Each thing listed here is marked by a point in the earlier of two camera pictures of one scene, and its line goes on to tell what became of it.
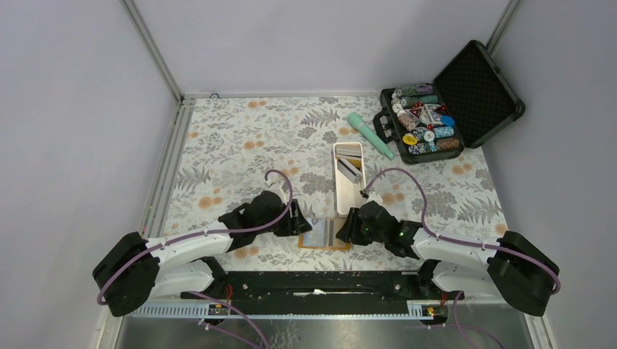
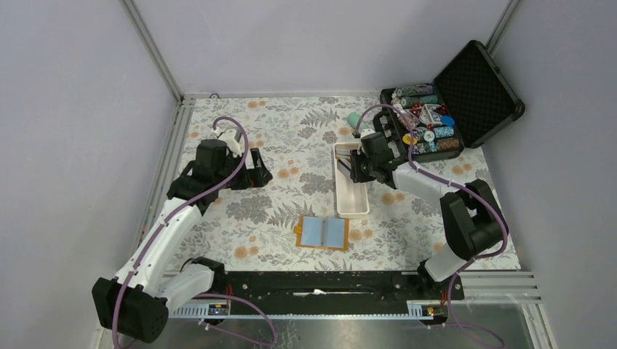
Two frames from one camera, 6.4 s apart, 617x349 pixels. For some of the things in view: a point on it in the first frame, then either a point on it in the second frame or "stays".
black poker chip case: (467, 105) stays
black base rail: (313, 292) stays
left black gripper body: (288, 227) → (244, 178)
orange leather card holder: (323, 235) stays
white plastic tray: (348, 193) stays
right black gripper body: (357, 232) → (362, 166)
